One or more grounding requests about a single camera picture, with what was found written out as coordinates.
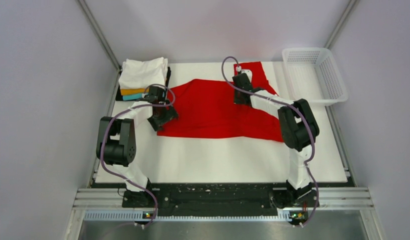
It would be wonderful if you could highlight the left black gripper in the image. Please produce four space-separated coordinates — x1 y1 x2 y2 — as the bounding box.
148 98 179 131

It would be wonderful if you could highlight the red t shirt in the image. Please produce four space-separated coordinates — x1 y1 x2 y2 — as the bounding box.
157 63 283 142

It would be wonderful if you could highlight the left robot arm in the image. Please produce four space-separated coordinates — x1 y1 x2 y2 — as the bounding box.
96 99 178 207

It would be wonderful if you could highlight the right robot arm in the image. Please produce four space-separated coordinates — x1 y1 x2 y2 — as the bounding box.
232 72 320 208

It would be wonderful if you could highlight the yellow folded t shirt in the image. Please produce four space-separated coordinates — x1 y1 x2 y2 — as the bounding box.
120 88 149 96

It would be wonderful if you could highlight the teal folded t shirt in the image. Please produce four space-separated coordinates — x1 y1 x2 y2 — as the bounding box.
122 93 147 101

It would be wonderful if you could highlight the black folded t shirt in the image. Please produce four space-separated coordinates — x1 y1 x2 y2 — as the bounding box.
115 66 172 101

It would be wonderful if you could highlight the white folded t shirt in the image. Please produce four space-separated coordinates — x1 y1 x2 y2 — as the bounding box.
118 57 168 90

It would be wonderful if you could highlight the white plastic basket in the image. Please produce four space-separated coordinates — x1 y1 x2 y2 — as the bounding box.
282 47 349 107

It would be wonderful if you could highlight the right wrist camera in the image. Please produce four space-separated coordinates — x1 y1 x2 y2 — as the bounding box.
235 66 253 82

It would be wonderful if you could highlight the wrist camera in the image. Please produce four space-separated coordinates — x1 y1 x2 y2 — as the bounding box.
145 85 167 103
235 66 253 82

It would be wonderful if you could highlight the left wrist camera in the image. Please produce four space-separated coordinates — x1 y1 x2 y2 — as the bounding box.
145 85 167 103

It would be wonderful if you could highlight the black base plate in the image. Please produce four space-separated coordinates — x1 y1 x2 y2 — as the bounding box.
123 182 318 209

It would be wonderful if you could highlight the aluminium frame rail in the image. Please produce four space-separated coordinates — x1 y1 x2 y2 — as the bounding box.
72 187 375 223

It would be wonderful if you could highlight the left corner metal post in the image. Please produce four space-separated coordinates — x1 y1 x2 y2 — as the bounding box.
76 0 121 72

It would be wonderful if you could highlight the corner metal post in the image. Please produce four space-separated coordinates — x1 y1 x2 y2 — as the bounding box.
76 0 121 72
324 0 361 49

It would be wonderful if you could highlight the right corner metal post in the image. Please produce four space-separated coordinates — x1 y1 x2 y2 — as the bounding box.
324 0 361 49

